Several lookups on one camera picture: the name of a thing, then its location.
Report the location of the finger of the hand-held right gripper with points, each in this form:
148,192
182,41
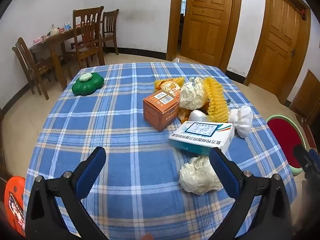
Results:
303,158

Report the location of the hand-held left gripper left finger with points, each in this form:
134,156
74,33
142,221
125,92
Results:
92,172

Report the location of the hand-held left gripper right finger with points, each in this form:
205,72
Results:
225,172

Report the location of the cream tissue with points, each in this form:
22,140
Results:
197,177
191,96

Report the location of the red bucket with green rim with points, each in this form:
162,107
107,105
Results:
282,135

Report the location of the white teal medicine box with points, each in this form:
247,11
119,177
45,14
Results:
200,135

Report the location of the white plastic bag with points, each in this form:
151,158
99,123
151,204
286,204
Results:
197,116
242,121

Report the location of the yellow orange snack bag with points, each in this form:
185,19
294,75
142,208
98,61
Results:
168,85

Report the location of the red door mat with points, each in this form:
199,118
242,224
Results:
308,136

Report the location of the blue plaid tablecloth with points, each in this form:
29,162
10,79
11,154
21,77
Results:
120,142

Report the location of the white tied plastic bag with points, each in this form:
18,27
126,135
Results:
242,121

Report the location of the low wooden cabinet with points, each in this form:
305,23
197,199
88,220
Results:
306,97

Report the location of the yellow foam fruit net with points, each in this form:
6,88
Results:
216,100

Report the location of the orange plastic stool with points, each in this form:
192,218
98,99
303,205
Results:
13,192

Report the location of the green cloud-shaped toy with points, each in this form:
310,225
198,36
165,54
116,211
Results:
87,86

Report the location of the orange cardboard box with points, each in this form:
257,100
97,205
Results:
160,110

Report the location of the wooden panel door with latch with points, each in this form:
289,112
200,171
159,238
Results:
280,45

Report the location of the wooden dining table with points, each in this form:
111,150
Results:
57,42

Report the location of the tall wooden dining chair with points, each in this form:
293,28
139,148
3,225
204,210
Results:
87,37

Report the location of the pink packet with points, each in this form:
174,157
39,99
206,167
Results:
38,40

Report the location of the red door ornament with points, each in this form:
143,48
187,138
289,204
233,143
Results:
303,13

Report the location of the white bag on dining table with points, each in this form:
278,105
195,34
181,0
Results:
53,31

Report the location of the blue white milk carton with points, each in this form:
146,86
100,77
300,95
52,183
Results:
67,26

